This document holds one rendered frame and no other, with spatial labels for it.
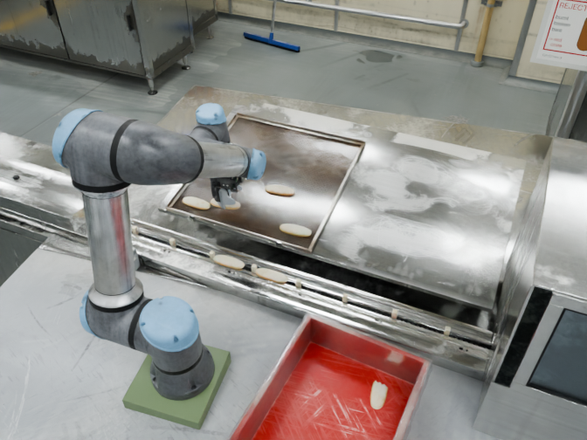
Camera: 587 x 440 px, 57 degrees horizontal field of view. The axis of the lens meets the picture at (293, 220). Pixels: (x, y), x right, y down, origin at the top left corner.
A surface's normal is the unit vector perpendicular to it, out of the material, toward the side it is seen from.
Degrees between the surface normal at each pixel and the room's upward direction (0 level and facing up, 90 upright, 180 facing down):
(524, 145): 0
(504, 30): 90
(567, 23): 90
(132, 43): 90
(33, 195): 0
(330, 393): 0
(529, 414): 90
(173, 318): 10
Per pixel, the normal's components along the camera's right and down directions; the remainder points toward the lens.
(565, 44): -0.40, 0.59
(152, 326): 0.12, -0.67
